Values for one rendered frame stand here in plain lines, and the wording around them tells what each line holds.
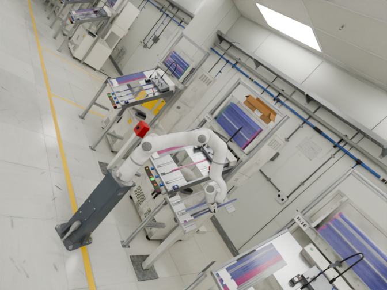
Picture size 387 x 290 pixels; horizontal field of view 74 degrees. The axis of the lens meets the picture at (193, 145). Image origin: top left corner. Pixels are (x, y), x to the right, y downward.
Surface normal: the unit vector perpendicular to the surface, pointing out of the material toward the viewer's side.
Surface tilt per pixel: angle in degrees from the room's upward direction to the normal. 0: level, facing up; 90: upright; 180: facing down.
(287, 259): 44
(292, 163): 90
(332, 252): 90
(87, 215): 90
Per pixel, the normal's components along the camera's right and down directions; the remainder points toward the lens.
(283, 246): 0.04, -0.72
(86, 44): 0.47, 0.62
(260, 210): -0.61, -0.29
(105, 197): -0.41, -0.07
